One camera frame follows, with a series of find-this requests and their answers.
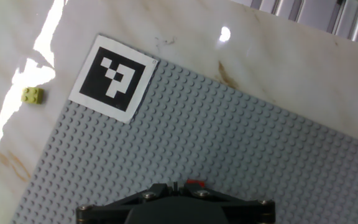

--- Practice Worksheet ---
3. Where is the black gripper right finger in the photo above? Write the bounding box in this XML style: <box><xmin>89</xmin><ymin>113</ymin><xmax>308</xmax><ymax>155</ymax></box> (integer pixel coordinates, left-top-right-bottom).
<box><xmin>181</xmin><ymin>182</ymin><xmax>276</xmax><ymax>224</ymax></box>

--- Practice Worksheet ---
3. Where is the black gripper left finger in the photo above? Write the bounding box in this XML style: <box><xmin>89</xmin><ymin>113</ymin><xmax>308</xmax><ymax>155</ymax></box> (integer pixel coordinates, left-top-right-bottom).
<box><xmin>75</xmin><ymin>182</ymin><xmax>176</xmax><ymax>224</ymax></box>

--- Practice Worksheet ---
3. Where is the grey Lego baseplate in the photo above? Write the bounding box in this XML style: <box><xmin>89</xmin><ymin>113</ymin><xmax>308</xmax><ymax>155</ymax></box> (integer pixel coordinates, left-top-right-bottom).
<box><xmin>11</xmin><ymin>57</ymin><xmax>358</xmax><ymax>224</ymax></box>

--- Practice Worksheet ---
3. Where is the small lime Lego brick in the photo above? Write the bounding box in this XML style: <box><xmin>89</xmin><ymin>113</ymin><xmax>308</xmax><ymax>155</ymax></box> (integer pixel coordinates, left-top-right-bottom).
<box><xmin>21</xmin><ymin>87</ymin><xmax>45</xmax><ymax>105</ymax></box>

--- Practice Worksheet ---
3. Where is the black white ArUco marker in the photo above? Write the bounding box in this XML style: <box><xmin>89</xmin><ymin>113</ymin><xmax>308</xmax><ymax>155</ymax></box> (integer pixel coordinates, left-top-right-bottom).
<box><xmin>68</xmin><ymin>34</ymin><xmax>160</xmax><ymax>124</ymax></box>

